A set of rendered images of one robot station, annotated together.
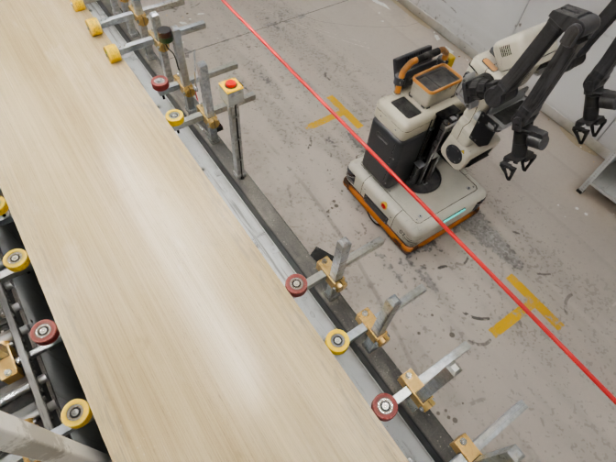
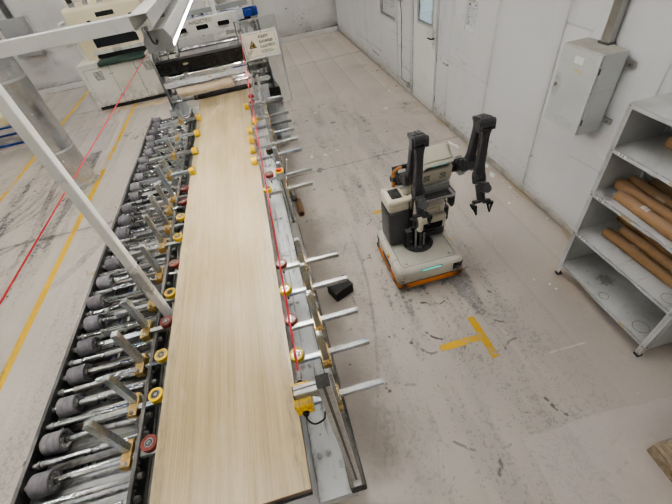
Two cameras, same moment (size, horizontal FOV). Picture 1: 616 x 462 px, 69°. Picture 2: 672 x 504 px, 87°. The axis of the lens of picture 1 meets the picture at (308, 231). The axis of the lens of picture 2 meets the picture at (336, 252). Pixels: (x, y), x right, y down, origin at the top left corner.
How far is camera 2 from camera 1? 148 cm
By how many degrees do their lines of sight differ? 25
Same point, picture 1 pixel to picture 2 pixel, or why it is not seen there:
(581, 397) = (490, 404)
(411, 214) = (401, 262)
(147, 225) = (231, 231)
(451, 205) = (431, 261)
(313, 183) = (361, 244)
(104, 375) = (186, 282)
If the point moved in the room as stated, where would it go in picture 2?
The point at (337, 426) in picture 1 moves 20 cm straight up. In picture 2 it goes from (264, 321) to (255, 301)
